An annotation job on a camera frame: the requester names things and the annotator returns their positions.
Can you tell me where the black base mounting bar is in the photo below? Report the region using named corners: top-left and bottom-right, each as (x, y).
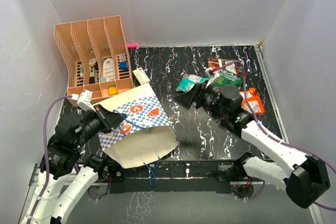
top-left (108, 160), bottom-right (254, 198)

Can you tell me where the brown kettle chips bag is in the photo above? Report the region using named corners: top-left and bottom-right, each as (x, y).
top-left (235, 67), bottom-right (246, 78)

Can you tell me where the white tube in organizer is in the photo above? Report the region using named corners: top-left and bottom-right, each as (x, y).
top-left (79, 65), bottom-right (84, 78)

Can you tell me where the green snack bag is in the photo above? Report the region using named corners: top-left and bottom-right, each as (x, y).
top-left (212, 69), bottom-right (243, 88)

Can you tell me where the yellow object in organizer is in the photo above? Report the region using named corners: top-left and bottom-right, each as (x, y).
top-left (108, 86), bottom-right (118, 95)

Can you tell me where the small white red box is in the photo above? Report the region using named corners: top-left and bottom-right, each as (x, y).
top-left (132, 68), bottom-right (150, 85)

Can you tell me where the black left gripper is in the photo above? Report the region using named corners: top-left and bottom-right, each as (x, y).
top-left (73, 102), bottom-right (128, 147)

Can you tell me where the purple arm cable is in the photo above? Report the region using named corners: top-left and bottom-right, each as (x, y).
top-left (215, 60), bottom-right (336, 211)
top-left (25, 94), bottom-right (74, 223)

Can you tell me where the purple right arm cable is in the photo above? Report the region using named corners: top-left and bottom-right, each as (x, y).
top-left (215, 60), bottom-right (336, 211)

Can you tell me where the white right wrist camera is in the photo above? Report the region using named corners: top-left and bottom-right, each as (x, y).
top-left (205, 67), bottom-right (220, 85)

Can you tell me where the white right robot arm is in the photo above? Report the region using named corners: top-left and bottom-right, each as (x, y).
top-left (173, 83), bottom-right (330, 209)

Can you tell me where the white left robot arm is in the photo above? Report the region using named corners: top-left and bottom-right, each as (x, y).
top-left (22, 105), bottom-right (127, 223)

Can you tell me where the blue item in organizer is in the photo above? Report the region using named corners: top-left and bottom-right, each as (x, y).
top-left (119, 61), bottom-right (129, 70)

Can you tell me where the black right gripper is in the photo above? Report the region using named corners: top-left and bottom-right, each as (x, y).
top-left (174, 79), bottom-right (230, 115)

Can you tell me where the teal foxs candy bag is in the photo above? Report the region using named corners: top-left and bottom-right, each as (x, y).
top-left (176, 74), bottom-right (209, 92)

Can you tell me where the blue checkered paper bag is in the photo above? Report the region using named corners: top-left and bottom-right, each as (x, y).
top-left (93, 82), bottom-right (177, 187)

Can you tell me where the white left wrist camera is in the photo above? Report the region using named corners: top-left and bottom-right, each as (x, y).
top-left (70, 90), bottom-right (95, 111)

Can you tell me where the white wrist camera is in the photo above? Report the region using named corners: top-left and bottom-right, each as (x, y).
top-left (70, 90), bottom-right (95, 111)
top-left (205, 67), bottom-right (220, 85)

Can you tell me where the orange plastic file organizer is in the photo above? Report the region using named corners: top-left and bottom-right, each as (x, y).
top-left (54, 16), bottom-right (134, 103)

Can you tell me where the orange snack packet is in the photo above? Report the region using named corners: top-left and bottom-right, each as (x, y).
top-left (239, 88), bottom-right (265, 114)

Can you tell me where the white label bottle in organizer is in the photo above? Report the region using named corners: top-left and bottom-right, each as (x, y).
top-left (103, 58), bottom-right (115, 81)

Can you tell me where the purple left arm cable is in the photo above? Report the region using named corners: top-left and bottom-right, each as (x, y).
top-left (25, 94), bottom-right (74, 223)

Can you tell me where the red doritos bag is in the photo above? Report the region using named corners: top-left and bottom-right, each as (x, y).
top-left (207, 58), bottom-right (237, 73)

